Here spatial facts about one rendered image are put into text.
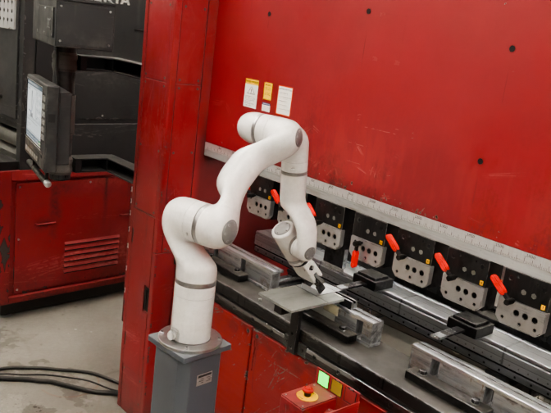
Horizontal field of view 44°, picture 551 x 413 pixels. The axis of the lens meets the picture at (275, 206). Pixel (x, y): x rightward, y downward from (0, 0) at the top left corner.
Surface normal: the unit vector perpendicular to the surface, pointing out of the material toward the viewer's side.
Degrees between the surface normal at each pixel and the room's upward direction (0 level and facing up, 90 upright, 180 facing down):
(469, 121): 90
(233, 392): 90
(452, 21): 90
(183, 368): 90
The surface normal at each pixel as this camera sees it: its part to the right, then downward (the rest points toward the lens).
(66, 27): 0.48, 0.27
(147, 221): -0.76, 0.07
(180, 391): 0.00, 0.25
